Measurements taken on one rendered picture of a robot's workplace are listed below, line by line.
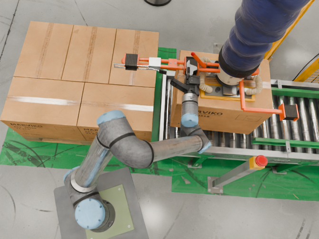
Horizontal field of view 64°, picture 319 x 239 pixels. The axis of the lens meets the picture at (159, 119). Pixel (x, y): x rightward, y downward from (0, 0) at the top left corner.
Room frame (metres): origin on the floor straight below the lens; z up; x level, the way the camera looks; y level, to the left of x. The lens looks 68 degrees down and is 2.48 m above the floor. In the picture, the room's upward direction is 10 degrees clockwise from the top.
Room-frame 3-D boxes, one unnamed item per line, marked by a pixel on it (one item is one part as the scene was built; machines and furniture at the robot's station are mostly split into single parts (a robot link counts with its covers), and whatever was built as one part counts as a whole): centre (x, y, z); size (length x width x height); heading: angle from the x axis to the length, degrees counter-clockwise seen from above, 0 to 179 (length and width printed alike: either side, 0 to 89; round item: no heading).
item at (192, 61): (0.89, -0.13, 1.21); 0.10 x 0.08 x 0.06; 6
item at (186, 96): (0.67, -0.15, 1.21); 0.09 x 0.05 x 0.10; 96
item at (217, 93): (0.82, -0.39, 1.11); 0.34 x 0.10 x 0.05; 96
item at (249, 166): (0.44, -0.63, 0.50); 0.07 x 0.07 x 1.00; 6
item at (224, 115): (0.91, -0.37, 0.88); 0.60 x 0.40 x 0.40; 94
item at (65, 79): (1.11, 0.69, 0.34); 1.20 x 1.00 x 0.40; 96
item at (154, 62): (0.86, 0.08, 1.20); 0.07 x 0.07 x 0.04; 6
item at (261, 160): (0.44, -0.63, 1.02); 0.07 x 0.07 x 0.04
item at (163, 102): (0.88, -0.01, 0.58); 0.70 x 0.03 x 0.06; 6
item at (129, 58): (0.86, 0.22, 1.21); 0.08 x 0.07 x 0.05; 96
